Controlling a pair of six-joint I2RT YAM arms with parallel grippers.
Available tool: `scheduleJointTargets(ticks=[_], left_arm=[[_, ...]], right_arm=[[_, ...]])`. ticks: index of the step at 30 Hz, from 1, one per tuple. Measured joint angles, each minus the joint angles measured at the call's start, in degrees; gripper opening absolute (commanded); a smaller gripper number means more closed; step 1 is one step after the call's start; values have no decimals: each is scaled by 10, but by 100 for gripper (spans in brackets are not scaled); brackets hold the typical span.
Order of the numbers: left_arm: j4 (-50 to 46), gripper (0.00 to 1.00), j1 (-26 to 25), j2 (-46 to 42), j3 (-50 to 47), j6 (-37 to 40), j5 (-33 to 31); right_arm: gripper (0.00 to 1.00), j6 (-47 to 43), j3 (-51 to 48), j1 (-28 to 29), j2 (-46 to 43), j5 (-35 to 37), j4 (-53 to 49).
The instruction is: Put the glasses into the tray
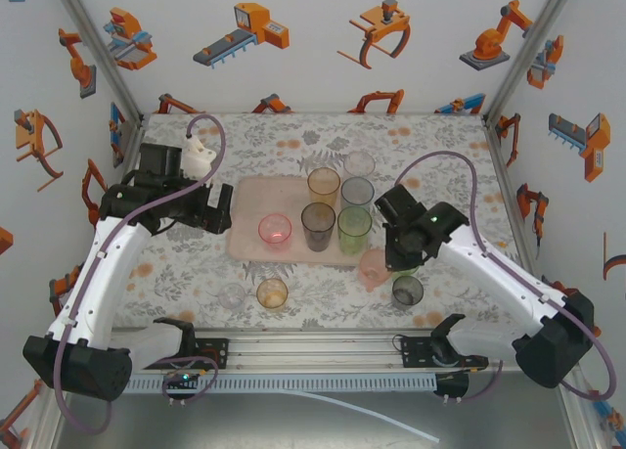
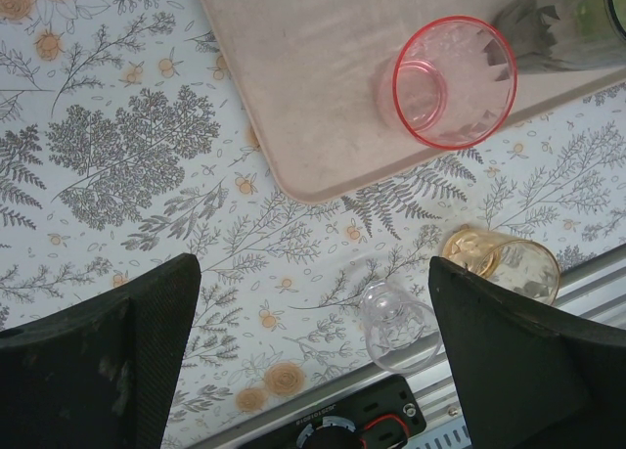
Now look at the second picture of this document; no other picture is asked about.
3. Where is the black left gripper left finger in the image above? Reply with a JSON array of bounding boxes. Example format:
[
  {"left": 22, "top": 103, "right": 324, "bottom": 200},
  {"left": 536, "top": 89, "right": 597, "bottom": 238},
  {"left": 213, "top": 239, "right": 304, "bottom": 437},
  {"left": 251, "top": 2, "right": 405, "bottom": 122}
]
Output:
[{"left": 0, "top": 253, "right": 201, "bottom": 449}]

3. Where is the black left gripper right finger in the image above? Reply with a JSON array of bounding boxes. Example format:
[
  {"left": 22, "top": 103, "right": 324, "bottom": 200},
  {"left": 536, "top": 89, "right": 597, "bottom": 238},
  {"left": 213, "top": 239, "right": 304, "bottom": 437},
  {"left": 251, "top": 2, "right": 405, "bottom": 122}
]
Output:
[{"left": 427, "top": 256, "right": 626, "bottom": 449}]

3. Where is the short orange glass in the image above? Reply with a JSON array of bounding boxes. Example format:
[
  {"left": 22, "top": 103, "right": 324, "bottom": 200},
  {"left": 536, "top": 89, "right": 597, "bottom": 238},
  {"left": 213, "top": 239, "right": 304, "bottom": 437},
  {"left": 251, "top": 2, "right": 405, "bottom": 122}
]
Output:
[{"left": 441, "top": 228, "right": 562, "bottom": 307}]

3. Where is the short clear glass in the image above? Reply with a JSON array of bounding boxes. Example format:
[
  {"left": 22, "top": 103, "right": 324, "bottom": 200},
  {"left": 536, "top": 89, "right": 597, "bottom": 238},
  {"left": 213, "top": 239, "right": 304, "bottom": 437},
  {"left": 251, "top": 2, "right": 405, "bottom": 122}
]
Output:
[{"left": 359, "top": 278, "right": 444, "bottom": 376}]

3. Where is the short pink glass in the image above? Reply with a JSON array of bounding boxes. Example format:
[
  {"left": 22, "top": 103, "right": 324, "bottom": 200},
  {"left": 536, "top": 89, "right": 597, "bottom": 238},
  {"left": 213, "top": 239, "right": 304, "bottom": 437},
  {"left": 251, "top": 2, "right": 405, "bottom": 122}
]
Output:
[{"left": 376, "top": 15, "right": 518, "bottom": 151}]

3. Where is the tall dark grey glass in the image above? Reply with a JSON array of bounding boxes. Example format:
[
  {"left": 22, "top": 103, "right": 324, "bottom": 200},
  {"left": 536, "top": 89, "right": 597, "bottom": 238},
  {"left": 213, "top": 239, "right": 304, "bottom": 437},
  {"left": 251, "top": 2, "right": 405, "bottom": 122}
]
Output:
[{"left": 491, "top": 0, "right": 626, "bottom": 74}]

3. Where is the pink plastic tray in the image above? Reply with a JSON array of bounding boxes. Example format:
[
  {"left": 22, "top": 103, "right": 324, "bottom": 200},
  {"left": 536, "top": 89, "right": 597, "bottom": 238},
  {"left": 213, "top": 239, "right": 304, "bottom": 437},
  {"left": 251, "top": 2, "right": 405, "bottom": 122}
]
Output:
[{"left": 188, "top": 0, "right": 626, "bottom": 204}]

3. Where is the tall green glass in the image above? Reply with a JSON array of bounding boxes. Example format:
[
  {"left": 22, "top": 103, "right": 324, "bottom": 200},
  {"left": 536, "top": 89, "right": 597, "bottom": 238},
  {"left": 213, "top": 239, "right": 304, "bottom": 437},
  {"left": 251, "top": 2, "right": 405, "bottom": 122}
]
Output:
[{"left": 566, "top": 0, "right": 626, "bottom": 37}]

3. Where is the floral tablecloth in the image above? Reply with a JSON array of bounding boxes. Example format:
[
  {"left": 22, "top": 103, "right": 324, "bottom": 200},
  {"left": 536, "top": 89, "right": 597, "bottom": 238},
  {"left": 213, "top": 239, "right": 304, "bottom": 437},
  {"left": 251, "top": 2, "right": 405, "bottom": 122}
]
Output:
[{"left": 0, "top": 0, "right": 626, "bottom": 449}]

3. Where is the white slotted cable duct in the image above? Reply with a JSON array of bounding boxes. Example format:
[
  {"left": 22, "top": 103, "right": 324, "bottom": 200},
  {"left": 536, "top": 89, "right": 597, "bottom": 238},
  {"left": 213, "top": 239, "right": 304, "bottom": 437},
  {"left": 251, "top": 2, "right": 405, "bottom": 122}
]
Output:
[{"left": 418, "top": 419, "right": 473, "bottom": 449}]

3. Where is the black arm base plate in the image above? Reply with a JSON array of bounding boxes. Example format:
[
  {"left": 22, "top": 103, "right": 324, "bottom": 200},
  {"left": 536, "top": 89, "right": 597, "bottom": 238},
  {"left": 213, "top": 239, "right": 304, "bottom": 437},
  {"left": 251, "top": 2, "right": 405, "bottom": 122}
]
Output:
[{"left": 288, "top": 375, "right": 429, "bottom": 449}]

